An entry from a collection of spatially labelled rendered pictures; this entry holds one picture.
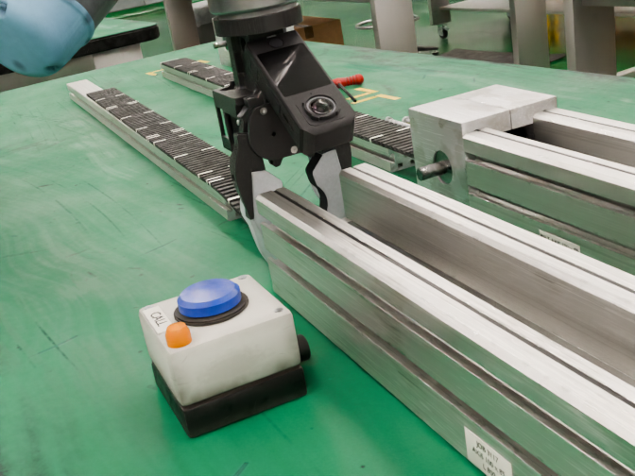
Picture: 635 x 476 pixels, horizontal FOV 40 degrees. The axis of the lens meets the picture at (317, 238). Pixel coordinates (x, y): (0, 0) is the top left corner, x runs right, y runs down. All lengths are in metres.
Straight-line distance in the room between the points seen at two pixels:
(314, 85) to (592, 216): 0.22
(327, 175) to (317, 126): 0.11
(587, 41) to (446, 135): 1.89
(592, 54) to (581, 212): 2.03
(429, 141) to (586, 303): 0.37
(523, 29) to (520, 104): 2.93
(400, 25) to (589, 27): 0.92
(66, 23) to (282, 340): 0.28
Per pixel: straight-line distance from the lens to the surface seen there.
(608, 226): 0.64
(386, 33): 3.32
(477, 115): 0.77
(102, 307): 0.76
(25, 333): 0.76
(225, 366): 0.53
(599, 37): 2.68
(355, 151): 1.03
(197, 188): 0.99
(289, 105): 0.66
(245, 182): 0.71
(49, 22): 0.65
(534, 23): 3.75
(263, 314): 0.54
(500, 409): 0.43
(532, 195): 0.70
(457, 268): 0.58
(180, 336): 0.52
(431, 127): 0.80
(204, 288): 0.56
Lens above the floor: 1.07
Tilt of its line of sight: 21 degrees down
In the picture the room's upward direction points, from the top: 10 degrees counter-clockwise
